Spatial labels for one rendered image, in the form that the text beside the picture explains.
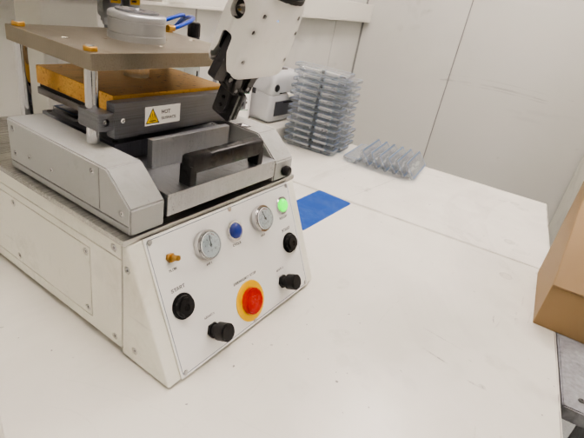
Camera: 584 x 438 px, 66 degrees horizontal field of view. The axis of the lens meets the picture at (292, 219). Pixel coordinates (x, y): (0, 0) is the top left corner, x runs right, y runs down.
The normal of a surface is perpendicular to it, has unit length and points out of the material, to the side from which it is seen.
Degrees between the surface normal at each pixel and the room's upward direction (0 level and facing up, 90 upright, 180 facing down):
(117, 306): 90
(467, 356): 0
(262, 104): 91
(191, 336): 65
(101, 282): 90
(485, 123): 90
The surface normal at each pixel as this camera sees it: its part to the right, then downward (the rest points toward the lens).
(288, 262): 0.81, -0.03
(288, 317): 0.17, -0.88
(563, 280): -0.21, -0.42
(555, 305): -0.49, 0.32
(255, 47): 0.68, 0.66
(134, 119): 0.81, 0.38
